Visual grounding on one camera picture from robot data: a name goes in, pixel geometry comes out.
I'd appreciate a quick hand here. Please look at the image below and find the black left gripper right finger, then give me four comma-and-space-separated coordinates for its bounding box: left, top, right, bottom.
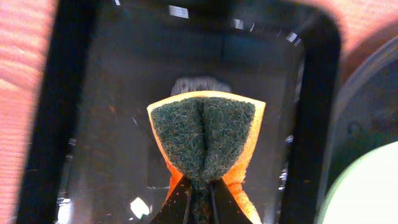
210, 179, 252, 224

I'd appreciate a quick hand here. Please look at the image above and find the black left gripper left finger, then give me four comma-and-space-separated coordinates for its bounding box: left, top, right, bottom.
149, 177, 192, 224

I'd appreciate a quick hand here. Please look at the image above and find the orange green sponge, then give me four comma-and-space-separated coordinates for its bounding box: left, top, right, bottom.
147, 90, 266, 223

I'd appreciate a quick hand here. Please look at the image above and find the rectangular black tray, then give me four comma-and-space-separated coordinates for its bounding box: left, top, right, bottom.
14, 1, 340, 223

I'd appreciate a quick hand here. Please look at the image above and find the round black tray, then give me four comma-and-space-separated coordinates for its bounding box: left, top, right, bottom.
320, 35, 398, 200

